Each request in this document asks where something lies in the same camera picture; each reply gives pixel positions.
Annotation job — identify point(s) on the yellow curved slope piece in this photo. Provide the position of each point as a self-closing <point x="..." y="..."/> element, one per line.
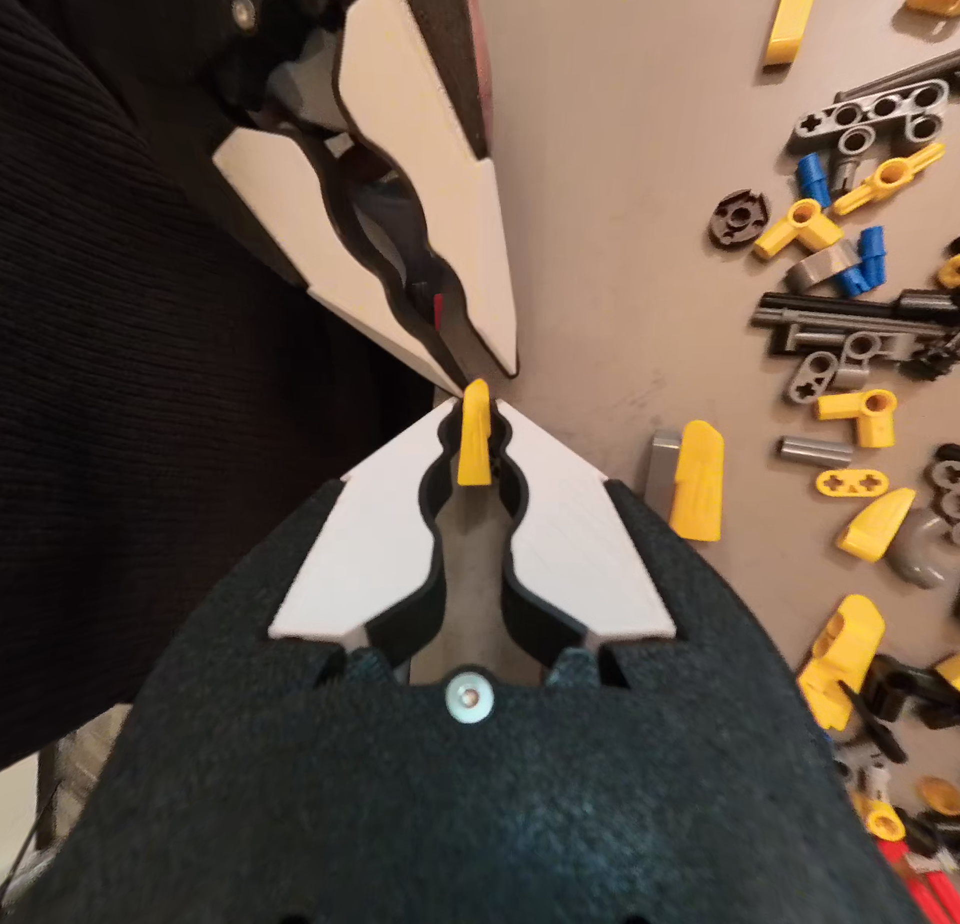
<point x="474" y="444"/>

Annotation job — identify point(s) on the grey brick with yellow slope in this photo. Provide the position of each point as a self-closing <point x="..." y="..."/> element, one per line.
<point x="697" y="481"/>

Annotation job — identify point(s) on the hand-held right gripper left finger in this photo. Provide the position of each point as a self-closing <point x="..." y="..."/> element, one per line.
<point x="360" y="556"/>

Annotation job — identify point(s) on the pile of toy building pieces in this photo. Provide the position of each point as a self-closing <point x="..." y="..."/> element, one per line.
<point x="874" y="414"/>

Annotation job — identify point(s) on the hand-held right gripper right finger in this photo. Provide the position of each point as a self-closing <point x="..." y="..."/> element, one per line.
<point x="585" y="556"/>

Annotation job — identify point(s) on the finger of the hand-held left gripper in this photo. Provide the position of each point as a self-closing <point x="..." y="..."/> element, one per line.
<point x="435" y="189"/>
<point x="300" y="219"/>

